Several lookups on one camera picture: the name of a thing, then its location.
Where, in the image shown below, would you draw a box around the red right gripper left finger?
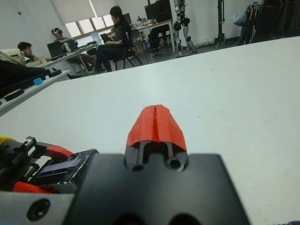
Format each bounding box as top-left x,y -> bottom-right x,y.
123,105 -> 160,169

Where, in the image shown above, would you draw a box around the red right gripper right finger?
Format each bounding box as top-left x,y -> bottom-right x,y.
155,104 -> 188,163

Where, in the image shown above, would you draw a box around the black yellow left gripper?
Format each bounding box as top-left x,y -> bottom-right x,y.
0,135 -> 74,195

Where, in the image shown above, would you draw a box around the black box lid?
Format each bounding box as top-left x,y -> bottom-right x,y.
30,149 -> 100,194

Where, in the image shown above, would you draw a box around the black metal chair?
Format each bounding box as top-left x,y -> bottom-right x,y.
112,28 -> 144,70

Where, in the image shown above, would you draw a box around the flat black item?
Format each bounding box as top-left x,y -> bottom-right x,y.
3,88 -> 25,102

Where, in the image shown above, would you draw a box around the white side table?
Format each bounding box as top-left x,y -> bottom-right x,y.
0,69 -> 71,117

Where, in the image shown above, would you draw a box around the person wearing VR headset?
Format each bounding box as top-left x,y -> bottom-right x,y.
51,27 -> 97,71

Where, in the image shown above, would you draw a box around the seated person behind desk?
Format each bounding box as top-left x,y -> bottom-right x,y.
148,24 -> 171,53

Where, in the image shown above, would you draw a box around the black laptop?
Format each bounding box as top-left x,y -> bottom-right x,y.
99,33 -> 111,45

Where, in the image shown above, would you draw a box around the man in black jacket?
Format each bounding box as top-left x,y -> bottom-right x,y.
94,6 -> 132,73

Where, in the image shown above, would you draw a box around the small black device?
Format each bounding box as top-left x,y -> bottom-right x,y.
47,69 -> 62,78

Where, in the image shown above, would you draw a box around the black bag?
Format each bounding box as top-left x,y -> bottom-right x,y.
0,60 -> 50,97

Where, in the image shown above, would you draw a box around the white desk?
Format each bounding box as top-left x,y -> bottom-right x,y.
130,20 -> 177,54

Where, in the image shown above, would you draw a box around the grey office desk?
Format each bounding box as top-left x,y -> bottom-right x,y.
37,44 -> 99,76

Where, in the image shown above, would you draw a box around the humanoid robot legs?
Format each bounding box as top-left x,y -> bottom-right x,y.
172,0 -> 198,57

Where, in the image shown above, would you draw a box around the black computer monitor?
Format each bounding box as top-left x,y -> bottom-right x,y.
144,3 -> 160,23
156,0 -> 173,23

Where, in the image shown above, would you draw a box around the black desk monitor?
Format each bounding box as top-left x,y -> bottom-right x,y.
46,41 -> 64,59

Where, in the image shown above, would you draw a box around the black hoist crane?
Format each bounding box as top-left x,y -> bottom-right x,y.
216,0 -> 227,49

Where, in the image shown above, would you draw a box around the person in beige jacket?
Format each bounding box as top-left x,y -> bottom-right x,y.
0,41 -> 52,69

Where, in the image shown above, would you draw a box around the folded black stands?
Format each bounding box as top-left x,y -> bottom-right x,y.
236,2 -> 263,45

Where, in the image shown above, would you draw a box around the translucent plastic bag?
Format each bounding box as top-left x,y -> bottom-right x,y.
231,8 -> 247,27

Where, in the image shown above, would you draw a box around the grey roller blind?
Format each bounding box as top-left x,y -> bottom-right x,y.
50,0 -> 97,26

